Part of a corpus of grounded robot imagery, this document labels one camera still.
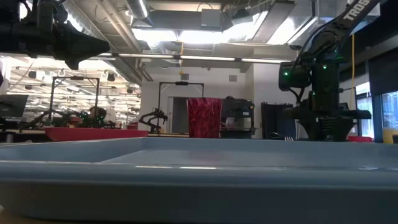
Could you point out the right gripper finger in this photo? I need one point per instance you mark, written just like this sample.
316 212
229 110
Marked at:
311 129
332 129

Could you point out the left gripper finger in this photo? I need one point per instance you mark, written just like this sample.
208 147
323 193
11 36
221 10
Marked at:
81 53
74 39

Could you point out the red round plate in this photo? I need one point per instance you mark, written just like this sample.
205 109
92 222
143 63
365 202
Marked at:
93 133

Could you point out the red patterned cup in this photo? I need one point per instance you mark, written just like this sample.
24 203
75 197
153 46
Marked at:
203 118

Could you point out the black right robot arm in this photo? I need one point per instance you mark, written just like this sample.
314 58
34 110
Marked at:
325 81

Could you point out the black background robot arm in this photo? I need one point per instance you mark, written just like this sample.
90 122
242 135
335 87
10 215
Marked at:
110 124
53 119
154 116

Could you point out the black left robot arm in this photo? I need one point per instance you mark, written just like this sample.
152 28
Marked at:
7 40

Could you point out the blue plastic tray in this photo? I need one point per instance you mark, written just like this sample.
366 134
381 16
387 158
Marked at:
199 186

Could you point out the small red object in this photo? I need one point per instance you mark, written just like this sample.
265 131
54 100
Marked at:
360 139

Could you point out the black curtain panel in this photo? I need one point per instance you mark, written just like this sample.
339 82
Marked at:
275 118

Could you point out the yellow object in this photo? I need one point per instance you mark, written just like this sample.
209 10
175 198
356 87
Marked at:
390 137

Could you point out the dark computer monitor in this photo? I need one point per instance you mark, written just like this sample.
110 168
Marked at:
12 105

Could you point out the black machine cart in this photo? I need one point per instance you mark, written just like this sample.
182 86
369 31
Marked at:
237 107

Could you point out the grey door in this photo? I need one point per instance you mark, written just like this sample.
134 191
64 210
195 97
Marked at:
180 115

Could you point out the long ceiling light fixture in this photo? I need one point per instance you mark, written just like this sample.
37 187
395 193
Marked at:
205 58

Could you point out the grey ceiling box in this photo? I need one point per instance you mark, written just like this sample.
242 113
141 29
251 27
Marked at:
211 18

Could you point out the black background rig frame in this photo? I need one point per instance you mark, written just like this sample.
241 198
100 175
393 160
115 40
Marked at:
76 77
182 83

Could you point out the window with dark frame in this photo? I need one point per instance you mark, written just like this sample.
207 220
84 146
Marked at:
390 109

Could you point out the silver round air duct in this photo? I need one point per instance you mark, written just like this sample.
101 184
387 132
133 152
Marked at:
136 7

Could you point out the grey wall speaker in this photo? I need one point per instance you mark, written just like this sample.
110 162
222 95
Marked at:
184 76
233 78

